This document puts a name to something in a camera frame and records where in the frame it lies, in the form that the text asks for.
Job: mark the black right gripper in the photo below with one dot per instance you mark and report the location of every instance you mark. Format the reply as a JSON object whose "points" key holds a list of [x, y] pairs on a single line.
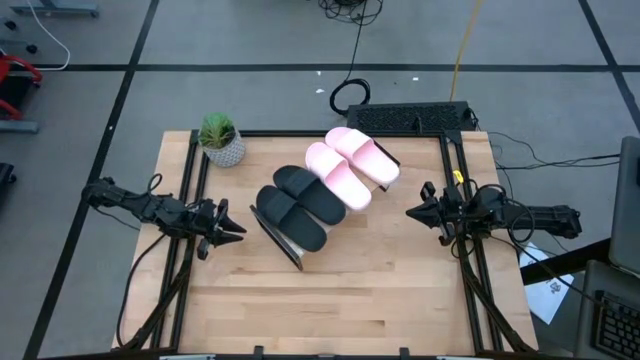
{"points": [[450, 210]]}

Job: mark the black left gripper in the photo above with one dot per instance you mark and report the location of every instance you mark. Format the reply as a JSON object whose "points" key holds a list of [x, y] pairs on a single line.
{"points": [[210, 222]]}

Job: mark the black slide sandal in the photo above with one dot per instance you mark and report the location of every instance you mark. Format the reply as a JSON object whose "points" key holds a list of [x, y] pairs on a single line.
{"points": [[292, 220], [310, 195]]}

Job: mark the pink slide sandal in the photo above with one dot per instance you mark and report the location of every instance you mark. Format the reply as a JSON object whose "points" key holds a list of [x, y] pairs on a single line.
{"points": [[337, 175], [362, 155]]}

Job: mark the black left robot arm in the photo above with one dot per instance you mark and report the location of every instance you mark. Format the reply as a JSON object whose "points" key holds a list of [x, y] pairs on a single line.
{"points": [[145, 207]]}

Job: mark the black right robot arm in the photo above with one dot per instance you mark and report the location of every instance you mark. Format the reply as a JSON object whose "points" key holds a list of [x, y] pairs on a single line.
{"points": [[550, 220]]}

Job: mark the plant in white patterned pot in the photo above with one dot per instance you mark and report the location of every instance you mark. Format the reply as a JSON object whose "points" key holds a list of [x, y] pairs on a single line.
{"points": [[222, 145]]}

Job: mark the black perforated computer case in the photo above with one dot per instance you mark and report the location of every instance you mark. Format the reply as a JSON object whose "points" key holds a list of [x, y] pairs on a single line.
{"points": [[410, 117]]}

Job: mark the white paper sheet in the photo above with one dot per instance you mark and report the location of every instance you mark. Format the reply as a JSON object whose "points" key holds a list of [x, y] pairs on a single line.
{"points": [[547, 290]]}

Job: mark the dark desk beam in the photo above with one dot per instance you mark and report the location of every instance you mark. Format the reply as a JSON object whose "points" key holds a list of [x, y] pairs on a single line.
{"points": [[565, 262]]}

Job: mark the grey side desk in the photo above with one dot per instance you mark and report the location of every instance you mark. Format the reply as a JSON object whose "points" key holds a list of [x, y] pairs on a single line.
{"points": [[595, 285]]}

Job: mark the grey laptop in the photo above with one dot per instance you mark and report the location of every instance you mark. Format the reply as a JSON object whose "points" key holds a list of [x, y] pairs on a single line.
{"points": [[627, 210]]}

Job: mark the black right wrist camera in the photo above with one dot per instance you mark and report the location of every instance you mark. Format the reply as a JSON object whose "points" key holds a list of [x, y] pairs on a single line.
{"points": [[450, 200]]}

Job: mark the black aluminium table frame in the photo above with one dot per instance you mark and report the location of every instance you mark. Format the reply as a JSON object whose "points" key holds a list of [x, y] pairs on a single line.
{"points": [[280, 134]]}

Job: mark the red metal cart frame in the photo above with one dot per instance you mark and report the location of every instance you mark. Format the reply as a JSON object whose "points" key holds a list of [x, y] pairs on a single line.
{"points": [[20, 62]]}

